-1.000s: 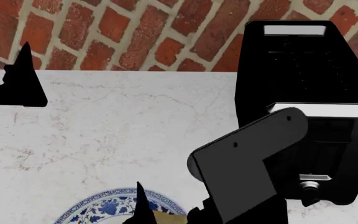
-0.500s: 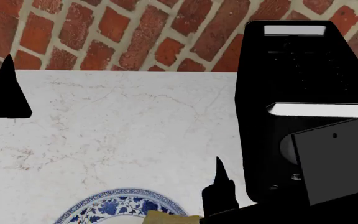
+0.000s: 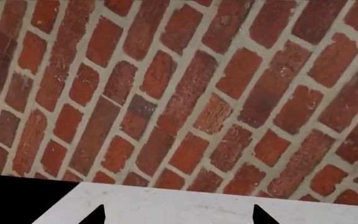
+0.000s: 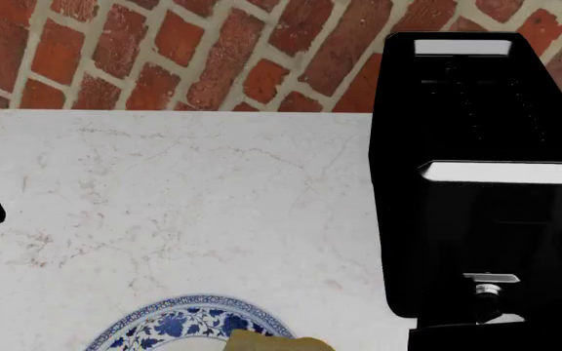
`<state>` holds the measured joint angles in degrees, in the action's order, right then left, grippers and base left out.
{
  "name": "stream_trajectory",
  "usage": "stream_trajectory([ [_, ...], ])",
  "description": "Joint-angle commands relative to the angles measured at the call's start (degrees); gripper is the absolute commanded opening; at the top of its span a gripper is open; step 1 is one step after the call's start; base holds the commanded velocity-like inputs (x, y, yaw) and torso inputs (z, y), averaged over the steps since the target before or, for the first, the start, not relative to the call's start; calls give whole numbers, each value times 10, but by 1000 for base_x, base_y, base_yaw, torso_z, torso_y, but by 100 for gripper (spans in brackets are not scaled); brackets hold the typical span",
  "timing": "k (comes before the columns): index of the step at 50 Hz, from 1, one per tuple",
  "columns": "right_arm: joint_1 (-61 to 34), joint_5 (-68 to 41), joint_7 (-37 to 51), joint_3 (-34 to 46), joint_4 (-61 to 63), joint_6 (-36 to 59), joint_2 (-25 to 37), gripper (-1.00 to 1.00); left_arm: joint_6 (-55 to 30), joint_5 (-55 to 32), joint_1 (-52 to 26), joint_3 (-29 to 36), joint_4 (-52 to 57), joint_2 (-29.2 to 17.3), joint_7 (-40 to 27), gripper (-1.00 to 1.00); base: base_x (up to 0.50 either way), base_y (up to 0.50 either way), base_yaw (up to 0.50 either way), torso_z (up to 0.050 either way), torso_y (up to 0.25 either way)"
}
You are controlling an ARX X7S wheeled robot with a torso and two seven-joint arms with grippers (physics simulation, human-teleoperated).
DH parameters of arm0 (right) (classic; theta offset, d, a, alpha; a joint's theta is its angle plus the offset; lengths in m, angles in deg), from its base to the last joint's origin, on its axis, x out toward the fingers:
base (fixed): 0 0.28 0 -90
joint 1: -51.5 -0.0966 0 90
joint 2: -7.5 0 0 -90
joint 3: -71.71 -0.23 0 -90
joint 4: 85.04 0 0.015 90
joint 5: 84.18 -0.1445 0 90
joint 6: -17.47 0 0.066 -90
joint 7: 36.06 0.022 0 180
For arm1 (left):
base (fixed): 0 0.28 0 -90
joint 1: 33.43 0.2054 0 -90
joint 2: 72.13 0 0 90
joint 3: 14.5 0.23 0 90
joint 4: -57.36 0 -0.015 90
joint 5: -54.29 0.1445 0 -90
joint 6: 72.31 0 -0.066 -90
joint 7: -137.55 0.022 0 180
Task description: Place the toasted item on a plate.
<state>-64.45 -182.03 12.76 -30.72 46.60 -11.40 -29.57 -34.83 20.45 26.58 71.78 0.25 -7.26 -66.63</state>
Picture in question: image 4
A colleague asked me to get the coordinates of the black two-slot toaster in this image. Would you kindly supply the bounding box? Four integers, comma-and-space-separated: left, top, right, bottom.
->
367, 31, 562, 319

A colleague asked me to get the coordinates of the blue and white patterned plate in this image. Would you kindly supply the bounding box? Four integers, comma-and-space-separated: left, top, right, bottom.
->
84, 292, 298, 351

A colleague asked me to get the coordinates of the silver toaster lever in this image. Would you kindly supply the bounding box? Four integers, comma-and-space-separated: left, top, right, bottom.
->
462, 272, 522, 299

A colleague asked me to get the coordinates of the brown toasted bread slice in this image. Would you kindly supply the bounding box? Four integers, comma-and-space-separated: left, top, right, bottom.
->
223, 328, 337, 351

